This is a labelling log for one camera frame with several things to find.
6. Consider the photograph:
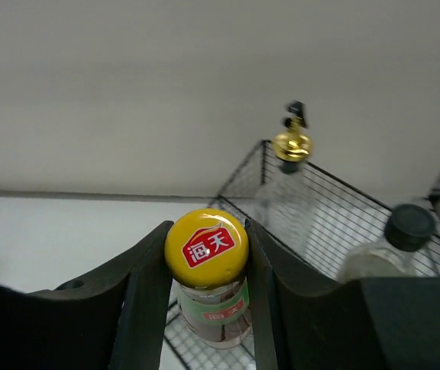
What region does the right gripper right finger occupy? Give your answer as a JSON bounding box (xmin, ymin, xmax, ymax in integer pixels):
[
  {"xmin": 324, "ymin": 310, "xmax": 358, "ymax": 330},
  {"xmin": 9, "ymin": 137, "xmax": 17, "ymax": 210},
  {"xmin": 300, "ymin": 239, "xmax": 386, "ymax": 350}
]
[{"xmin": 246, "ymin": 220, "xmax": 440, "ymax": 369}]

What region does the yellow cap sauce bottle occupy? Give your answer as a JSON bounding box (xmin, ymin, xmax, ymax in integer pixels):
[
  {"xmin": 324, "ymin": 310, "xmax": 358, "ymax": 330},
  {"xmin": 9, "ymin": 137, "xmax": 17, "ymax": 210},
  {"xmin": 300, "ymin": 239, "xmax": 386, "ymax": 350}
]
[{"xmin": 164, "ymin": 208, "xmax": 252, "ymax": 349}]

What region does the black wire basket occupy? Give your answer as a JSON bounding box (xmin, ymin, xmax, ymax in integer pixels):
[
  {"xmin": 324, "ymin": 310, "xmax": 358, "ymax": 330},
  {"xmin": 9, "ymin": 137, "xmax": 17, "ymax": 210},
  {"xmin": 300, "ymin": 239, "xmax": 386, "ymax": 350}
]
[{"xmin": 164, "ymin": 140, "xmax": 440, "ymax": 369}]

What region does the glass oil bottle gold spout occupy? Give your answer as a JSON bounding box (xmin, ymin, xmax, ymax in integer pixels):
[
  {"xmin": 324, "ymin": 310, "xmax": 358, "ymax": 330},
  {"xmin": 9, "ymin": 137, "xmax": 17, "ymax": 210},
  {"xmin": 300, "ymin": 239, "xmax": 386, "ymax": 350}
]
[{"xmin": 254, "ymin": 100, "xmax": 315, "ymax": 257}]

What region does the black cap sauce bottle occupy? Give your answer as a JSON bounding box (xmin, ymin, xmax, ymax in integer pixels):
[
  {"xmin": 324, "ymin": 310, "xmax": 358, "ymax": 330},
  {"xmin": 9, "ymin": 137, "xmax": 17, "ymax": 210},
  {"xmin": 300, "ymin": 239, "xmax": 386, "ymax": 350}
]
[{"xmin": 337, "ymin": 203, "xmax": 436, "ymax": 284}]

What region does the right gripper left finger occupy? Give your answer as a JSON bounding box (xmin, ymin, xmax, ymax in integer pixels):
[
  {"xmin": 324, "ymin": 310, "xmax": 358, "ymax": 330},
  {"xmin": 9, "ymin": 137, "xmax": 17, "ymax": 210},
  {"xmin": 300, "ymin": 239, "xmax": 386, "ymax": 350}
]
[{"xmin": 0, "ymin": 221, "xmax": 172, "ymax": 369}]

